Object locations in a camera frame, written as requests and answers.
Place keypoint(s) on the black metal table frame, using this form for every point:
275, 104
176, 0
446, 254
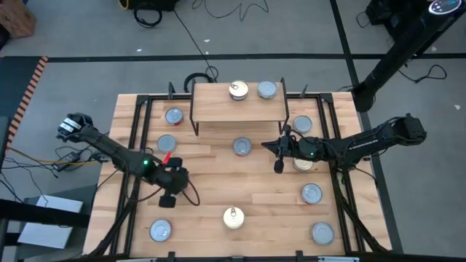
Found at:
309, 97

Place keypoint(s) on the black mat with orange stripes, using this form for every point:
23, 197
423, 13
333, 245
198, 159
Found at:
14, 83

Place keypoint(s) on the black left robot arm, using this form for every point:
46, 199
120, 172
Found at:
109, 149

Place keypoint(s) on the black power adapter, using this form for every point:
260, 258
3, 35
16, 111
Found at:
67, 158

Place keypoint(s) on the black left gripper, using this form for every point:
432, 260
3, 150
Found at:
174, 180

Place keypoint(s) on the black equipment case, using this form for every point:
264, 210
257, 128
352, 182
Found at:
153, 3

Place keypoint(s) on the black metal beam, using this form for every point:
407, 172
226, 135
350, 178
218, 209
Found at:
36, 214

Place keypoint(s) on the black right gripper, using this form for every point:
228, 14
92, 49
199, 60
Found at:
294, 149

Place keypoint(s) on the silver-top seafood can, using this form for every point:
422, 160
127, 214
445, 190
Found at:
160, 230
322, 233
166, 143

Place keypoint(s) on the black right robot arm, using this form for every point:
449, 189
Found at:
364, 145

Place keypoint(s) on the black floor equipment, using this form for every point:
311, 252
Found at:
386, 14

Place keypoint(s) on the wooden shelf with black frame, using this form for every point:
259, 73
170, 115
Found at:
238, 109

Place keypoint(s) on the white flat box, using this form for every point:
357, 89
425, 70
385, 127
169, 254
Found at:
47, 233

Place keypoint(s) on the brown cardboard box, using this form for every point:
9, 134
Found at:
16, 18

